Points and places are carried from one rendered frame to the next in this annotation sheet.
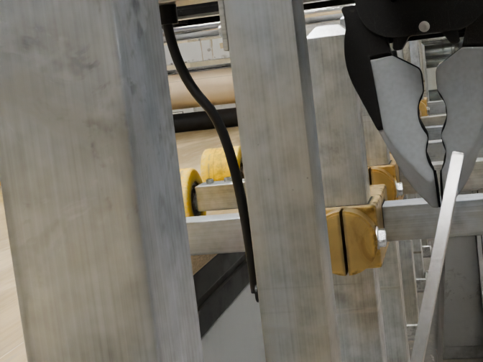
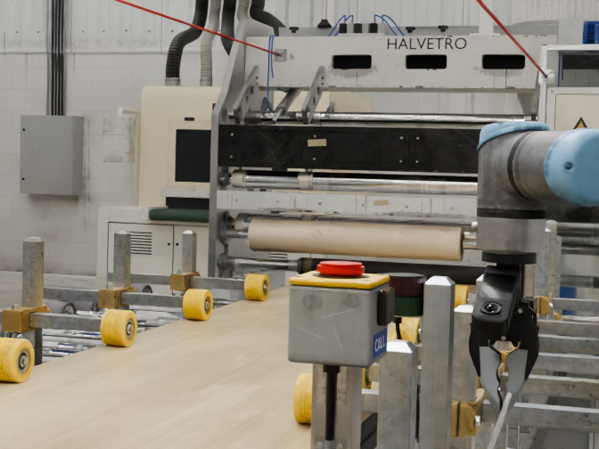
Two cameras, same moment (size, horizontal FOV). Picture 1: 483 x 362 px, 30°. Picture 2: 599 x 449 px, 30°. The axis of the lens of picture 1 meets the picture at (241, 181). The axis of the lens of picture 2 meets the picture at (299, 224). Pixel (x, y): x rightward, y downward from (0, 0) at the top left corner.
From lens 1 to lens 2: 0.99 m
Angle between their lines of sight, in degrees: 5
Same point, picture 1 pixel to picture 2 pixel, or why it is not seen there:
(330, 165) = (456, 378)
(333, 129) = (461, 360)
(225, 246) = not seen: hidden behind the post
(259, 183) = (426, 395)
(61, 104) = (396, 389)
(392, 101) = (486, 366)
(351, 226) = (463, 412)
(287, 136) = (440, 378)
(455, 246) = not seen: hidden behind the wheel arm
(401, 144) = (488, 384)
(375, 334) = not seen: outside the picture
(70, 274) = (391, 427)
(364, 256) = (467, 428)
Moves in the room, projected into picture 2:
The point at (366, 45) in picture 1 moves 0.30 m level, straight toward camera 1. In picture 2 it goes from (479, 340) to (465, 383)
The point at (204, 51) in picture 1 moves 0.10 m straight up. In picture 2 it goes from (358, 206) to (359, 178)
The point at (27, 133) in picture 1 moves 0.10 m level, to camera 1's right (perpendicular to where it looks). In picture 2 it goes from (387, 394) to (482, 397)
